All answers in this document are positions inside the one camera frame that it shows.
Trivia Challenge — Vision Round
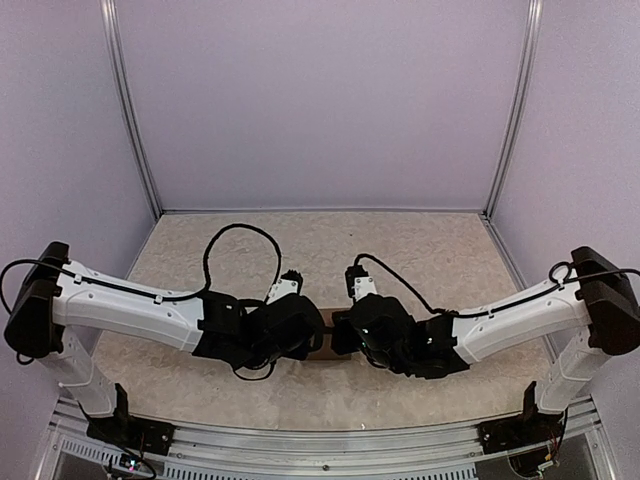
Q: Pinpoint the brown cardboard box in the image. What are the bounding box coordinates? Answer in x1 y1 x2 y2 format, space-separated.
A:
307 308 352 362

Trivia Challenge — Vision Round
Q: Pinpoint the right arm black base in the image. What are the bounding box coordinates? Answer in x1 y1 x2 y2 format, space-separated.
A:
476 381 564 454

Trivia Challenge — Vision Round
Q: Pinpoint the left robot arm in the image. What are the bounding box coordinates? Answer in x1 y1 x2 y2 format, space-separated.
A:
4 242 325 445

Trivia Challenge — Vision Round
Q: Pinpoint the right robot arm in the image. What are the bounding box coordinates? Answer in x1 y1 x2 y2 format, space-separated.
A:
331 246 639 444

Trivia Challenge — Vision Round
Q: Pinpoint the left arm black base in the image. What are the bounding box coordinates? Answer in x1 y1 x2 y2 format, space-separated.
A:
83 383 176 456

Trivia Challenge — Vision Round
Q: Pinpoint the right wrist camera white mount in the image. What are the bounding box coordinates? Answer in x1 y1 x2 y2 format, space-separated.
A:
345 265 377 303

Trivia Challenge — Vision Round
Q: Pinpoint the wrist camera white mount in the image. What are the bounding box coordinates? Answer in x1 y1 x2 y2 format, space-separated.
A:
345 265 377 303
265 270 303 305

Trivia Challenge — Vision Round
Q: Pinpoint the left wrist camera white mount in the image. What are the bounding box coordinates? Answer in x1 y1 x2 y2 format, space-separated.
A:
265 270 303 305

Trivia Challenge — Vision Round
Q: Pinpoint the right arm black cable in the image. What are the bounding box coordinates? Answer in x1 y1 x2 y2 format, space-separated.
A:
352 253 459 317

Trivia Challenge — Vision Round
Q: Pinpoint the right aluminium frame post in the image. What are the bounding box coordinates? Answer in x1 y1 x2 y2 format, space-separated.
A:
483 0 544 223

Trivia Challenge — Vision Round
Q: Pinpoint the aluminium frame post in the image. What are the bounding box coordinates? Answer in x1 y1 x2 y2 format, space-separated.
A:
99 0 164 221
483 0 544 223

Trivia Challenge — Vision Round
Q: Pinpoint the left aluminium frame post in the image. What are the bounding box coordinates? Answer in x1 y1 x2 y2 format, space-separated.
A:
99 0 164 221

